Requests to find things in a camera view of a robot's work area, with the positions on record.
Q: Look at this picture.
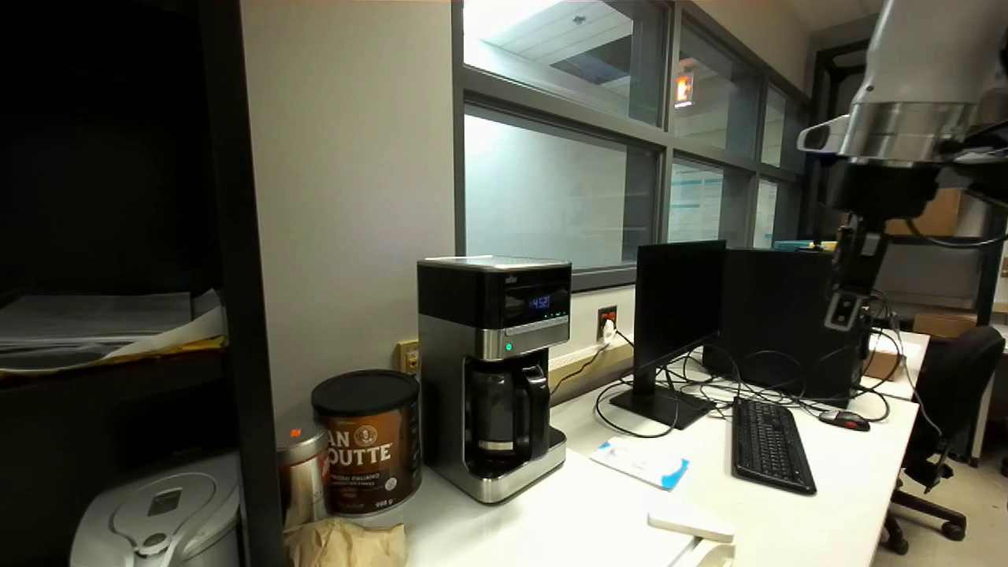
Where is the black and silver coffee maker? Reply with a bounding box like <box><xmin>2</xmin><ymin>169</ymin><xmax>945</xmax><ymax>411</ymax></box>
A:
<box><xmin>417</xmin><ymin>254</ymin><xmax>573</xmax><ymax>506</ymax></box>

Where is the glass coffee carafe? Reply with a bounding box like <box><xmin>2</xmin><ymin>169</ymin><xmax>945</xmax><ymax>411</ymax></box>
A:
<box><xmin>468</xmin><ymin>364</ymin><xmax>551</xmax><ymax>467</ymax></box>

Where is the brown coffee can black lid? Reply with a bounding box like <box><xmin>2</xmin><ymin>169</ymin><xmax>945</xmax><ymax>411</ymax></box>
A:
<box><xmin>311</xmin><ymin>369</ymin><xmax>423</xmax><ymax>517</ymax></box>

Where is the large cardboard box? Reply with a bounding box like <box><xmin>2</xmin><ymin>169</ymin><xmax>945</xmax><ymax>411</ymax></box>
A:
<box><xmin>885</xmin><ymin>187</ymin><xmax>966</xmax><ymax>238</ymax></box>

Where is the flat cardboard box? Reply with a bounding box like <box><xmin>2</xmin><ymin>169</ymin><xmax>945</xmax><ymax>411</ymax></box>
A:
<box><xmin>913</xmin><ymin>312</ymin><xmax>979</xmax><ymax>340</ymax></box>

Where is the black computer tower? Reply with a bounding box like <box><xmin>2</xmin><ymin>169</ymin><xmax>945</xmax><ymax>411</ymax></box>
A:
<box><xmin>702</xmin><ymin>247</ymin><xmax>872</xmax><ymax>402</ymax></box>

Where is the black office chair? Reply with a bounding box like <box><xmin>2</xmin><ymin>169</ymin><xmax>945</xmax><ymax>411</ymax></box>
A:
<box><xmin>881</xmin><ymin>324</ymin><xmax>1007</xmax><ymax>555</ymax></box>

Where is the black and red mouse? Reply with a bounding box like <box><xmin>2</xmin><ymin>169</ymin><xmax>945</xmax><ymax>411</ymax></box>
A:
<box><xmin>818</xmin><ymin>408</ymin><xmax>872</xmax><ymax>432</ymax></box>

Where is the black monitor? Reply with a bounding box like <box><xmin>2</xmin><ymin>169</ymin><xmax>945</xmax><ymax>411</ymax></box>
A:
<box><xmin>610</xmin><ymin>240</ymin><xmax>728</xmax><ymax>431</ymax></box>

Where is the black keyboard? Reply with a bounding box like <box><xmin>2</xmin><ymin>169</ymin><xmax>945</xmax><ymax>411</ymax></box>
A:
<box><xmin>732</xmin><ymin>395</ymin><xmax>818</xmax><ymax>496</ymax></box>

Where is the window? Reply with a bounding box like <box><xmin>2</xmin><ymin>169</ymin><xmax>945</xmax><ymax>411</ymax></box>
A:
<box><xmin>452</xmin><ymin>0</ymin><xmax>813</xmax><ymax>293</ymax></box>

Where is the white and blue packet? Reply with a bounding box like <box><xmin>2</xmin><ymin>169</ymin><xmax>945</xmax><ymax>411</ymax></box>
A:
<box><xmin>590</xmin><ymin>436</ymin><xmax>691</xmax><ymax>491</ymax></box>

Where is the white flat block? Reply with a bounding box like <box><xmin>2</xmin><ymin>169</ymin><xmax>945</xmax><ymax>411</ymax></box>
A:
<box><xmin>647</xmin><ymin>504</ymin><xmax>736</xmax><ymax>544</ymax></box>

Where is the white curved object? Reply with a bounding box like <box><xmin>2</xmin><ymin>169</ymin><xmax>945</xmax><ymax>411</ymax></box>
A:
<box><xmin>669</xmin><ymin>540</ymin><xmax>738</xmax><ymax>567</ymax></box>

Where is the brown paper bag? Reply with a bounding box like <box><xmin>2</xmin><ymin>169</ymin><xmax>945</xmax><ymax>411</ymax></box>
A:
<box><xmin>283</xmin><ymin>517</ymin><xmax>409</xmax><ymax>567</ymax></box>

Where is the silver tin can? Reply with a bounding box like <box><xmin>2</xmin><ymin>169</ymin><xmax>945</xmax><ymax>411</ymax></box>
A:
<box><xmin>275</xmin><ymin>421</ymin><xmax>331</xmax><ymax>531</ymax></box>

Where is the black shelf unit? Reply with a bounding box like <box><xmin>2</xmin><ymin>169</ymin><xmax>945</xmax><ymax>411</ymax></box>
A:
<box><xmin>0</xmin><ymin>0</ymin><xmax>285</xmax><ymax>567</ymax></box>

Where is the white rice cooker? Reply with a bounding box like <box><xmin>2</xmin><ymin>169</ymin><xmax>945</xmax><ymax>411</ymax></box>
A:
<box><xmin>69</xmin><ymin>452</ymin><xmax>242</xmax><ymax>567</ymax></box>

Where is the stack of papers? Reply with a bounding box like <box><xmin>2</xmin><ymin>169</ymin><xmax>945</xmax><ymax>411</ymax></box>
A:
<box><xmin>0</xmin><ymin>288</ymin><xmax>228</xmax><ymax>376</ymax></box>

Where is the tangle of black cables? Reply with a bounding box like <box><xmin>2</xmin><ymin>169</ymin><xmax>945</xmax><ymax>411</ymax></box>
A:
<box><xmin>594</xmin><ymin>329</ymin><xmax>895</xmax><ymax>439</ymax></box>

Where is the black cable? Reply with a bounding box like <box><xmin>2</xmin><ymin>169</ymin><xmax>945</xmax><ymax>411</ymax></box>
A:
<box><xmin>548</xmin><ymin>328</ymin><xmax>636</xmax><ymax>396</ymax></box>

